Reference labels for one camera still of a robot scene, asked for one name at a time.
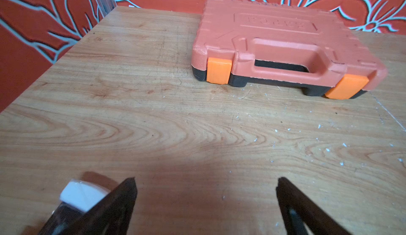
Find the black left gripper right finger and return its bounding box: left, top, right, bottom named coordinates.
left=276, top=177, right=349, bottom=235

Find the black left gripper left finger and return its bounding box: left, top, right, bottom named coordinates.
left=60, top=177, right=137, bottom=235

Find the orange plastic tool case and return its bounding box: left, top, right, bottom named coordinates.
left=191, top=0, right=388, bottom=100

